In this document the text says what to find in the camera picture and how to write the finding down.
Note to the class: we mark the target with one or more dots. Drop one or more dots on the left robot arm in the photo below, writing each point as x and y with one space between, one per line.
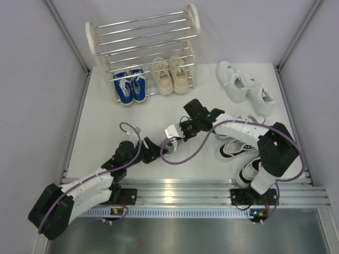
58 206

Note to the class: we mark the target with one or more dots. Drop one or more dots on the aluminium mounting rail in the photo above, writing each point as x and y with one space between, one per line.
216 192

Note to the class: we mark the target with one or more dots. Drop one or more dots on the blue canvas sneaker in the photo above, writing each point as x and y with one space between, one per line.
138 82
123 87

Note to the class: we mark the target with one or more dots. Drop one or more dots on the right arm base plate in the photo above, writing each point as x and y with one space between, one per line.
249 197

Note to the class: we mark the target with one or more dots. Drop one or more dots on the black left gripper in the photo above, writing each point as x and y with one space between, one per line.
153 152

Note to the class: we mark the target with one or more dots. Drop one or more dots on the perforated cable duct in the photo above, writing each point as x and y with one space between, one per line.
173 213

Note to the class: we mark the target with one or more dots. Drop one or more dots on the grey canvas sneaker back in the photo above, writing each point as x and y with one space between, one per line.
170 146

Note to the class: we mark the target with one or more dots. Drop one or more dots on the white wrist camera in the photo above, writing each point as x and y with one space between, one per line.
174 133
134 132

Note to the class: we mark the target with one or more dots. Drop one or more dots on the grey canvas sneaker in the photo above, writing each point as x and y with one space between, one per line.
249 118
170 146

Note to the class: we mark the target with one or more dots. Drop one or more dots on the black white sneaker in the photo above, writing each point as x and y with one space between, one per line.
247 174
234 148

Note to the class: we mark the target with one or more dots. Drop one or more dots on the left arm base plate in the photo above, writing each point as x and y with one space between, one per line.
124 196

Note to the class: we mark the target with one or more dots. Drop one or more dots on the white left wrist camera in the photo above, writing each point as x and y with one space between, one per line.
134 132

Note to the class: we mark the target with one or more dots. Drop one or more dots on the white sneaker left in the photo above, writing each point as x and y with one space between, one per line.
232 81

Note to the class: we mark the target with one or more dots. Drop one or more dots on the white sneaker right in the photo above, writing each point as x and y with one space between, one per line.
262 100

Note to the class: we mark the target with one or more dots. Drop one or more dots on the black white sneaker lower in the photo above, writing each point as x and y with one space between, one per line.
247 174

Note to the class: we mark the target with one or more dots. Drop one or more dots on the cream and chrome shoe rack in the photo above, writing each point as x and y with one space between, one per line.
145 42

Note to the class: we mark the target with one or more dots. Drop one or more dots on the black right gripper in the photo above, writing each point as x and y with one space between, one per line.
186 137

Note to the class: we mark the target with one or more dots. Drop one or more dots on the beige lace sneaker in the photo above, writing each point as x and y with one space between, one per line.
179 74
160 72

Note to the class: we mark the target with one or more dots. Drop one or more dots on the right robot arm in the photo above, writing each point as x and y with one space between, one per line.
276 147

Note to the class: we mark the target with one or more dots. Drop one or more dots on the grey canvas sneaker front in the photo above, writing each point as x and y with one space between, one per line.
249 118

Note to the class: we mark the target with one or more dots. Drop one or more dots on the black white sneaker upper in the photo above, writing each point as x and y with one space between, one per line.
234 148

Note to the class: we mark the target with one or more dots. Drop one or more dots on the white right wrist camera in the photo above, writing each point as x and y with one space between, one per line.
174 133

